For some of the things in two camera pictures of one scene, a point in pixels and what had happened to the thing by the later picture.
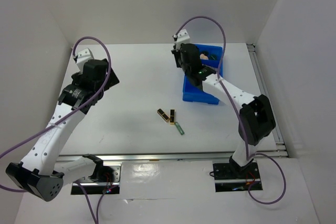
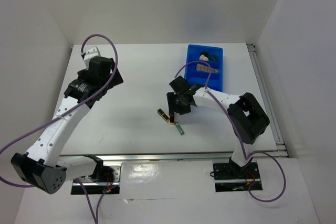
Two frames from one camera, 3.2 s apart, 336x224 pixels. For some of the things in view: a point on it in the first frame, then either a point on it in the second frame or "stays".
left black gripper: x=112 y=80 stays
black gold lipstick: x=163 y=115 stays
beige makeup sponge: x=203 y=56 stays
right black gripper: x=177 y=54 -> x=171 y=97
